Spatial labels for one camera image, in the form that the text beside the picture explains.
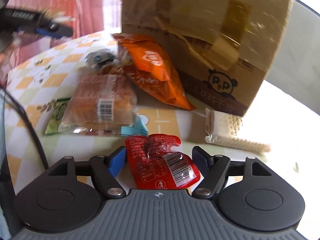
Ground cracker sleeve package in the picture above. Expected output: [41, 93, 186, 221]
[204, 108, 270, 154]

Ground red snack packet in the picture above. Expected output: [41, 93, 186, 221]
[125, 134, 201, 190]

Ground light blue snack packet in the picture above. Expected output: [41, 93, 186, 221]
[120, 115, 149, 137]

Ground green snack packet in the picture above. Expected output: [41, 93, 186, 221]
[44, 98, 71, 135]

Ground clear wrapped bread package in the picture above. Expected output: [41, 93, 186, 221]
[59, 74, 137, 133]

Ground red printed curtain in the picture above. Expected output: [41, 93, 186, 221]
[1, 0, 119, 84]

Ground floral checkered tablecloth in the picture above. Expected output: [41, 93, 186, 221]
[7, 32, 319, 239]

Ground white blue snack packet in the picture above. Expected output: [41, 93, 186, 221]
[85, 48, 116, 68]

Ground orange chip bag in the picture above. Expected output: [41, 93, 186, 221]
[112, 33, 195, 111]

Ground brown cardboard box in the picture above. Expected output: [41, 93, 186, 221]
[121, 0, 293, 116]

